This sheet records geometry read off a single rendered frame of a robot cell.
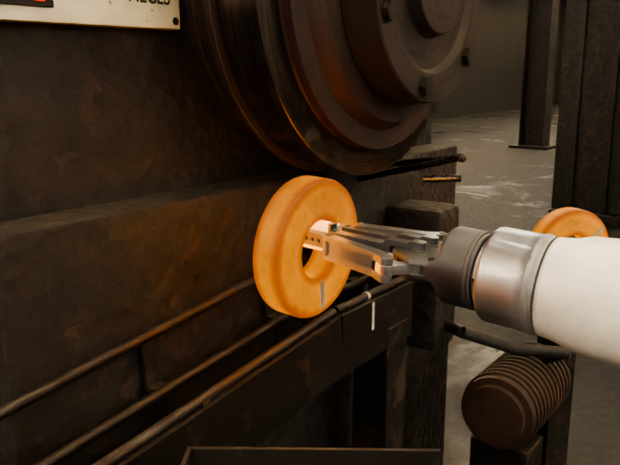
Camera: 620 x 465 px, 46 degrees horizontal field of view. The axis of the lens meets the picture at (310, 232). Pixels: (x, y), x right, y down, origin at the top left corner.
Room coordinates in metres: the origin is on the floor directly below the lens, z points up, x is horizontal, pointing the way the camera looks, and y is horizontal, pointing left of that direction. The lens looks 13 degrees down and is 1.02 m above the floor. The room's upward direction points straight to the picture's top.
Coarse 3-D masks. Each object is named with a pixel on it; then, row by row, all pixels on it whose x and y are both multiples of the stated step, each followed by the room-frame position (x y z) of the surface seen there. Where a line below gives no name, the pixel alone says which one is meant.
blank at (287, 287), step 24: (288, 192) 0.73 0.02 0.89; (312, 192) 0.74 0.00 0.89; (336, 192) 0.77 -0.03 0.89; (264, 216) 0.72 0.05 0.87; (288, 216) 0.71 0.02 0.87; (312, 216) 0.74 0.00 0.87; (336, 216) 0.78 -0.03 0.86; (264, 240) 0.71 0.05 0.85; (288, 240) 0.71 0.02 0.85; (264, 264) 0.70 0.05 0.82; (288, 264) 0.71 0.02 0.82; (312, 264) 0.78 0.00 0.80; (336, 264) 0.78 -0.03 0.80; (264, 288) 0.71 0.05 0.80; (288, 288) 0.71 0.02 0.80; (312, 288) 0.75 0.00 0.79; (336, 288) 0.78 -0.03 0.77; (288, 312) 0.72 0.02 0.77; (312, 312) 0.75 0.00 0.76
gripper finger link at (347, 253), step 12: (324, 240) 0.71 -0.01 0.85; (336, 240) 0.69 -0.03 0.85; (348, 240) 0.70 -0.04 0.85; (336, 252) 0.69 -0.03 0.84; (348, 252) 0.68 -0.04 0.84; (360, 252) 0.67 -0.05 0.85; (372, 252) 0.66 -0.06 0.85; (384, 252) 0.66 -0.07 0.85; (348, 264) 0.68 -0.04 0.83; (360, 264) 0.67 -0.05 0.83; (372, 264) 0.66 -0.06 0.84; (384, 264) 0.64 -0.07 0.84; (372, 276) 0.66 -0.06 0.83; (384, 276) 0.64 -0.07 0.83
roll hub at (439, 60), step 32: (352, 0) 0.81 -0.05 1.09; (416, 0) 0.86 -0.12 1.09; (448, 0) 0.91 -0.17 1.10; (480, 0) 1.00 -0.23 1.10; (352, 32) 0.82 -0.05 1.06; (384, 32) 0.80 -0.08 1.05; (416, 32) 0.88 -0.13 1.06; (448, 32) 0.95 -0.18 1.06; (384, 64) 0.82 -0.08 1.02; (416, 64) 0.89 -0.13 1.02; (448, 64) 0.94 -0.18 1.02; (384, 96) 0.89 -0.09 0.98; (416, 96) 0.87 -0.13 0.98
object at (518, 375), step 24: (504, 360) 1.15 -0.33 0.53; (528, 360) 1.15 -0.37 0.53; (480, 384) 1.10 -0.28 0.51; (504, 384) 1.07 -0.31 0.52; (528, 384) 1.08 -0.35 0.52; (552, 384) 1.12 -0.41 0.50; (480, 408) 1.08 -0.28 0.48; (504, 408) 1.06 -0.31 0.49; (528, 408) 1.05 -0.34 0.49; (552, 408) 1.11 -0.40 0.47; (480, 432) 1.08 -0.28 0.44; (504, 432) 1.06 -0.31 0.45; (528, 432) 1.05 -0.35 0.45; (480, 456) 1.11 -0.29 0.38; (504, 456) 1.09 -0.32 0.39; (528, 456) 1.07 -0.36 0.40
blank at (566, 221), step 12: (552, 216) 1.21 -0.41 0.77; (564, 216) 1.20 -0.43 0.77; (576, 216) 1.21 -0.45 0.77; (588, 216) 1.22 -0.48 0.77; (540, 228) 1.20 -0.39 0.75; (552, 228) 1.19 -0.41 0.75; (564, 228) 1.20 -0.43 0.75; (576, 228) 1.21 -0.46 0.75; (588, 228) 1.22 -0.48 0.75; (600, 228) 1.23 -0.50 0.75
